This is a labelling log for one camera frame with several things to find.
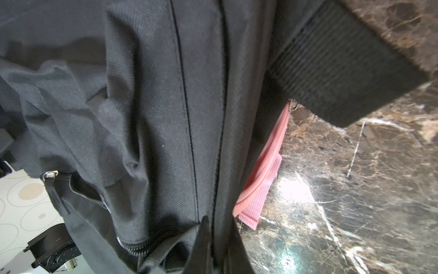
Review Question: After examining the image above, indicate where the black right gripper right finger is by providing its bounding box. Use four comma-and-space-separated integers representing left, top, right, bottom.
224, 220, 255, 274

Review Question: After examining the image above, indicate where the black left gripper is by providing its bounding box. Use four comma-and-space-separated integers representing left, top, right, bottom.
24, 223, 81, 274

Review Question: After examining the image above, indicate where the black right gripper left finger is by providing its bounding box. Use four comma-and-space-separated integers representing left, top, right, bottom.
183, 216, 212, 274

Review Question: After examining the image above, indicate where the pink backpack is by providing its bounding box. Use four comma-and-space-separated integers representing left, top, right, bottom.
233, 102, 291, 230

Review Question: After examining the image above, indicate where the black backpack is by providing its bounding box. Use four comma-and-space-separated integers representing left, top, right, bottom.
1, 1, 428, 274

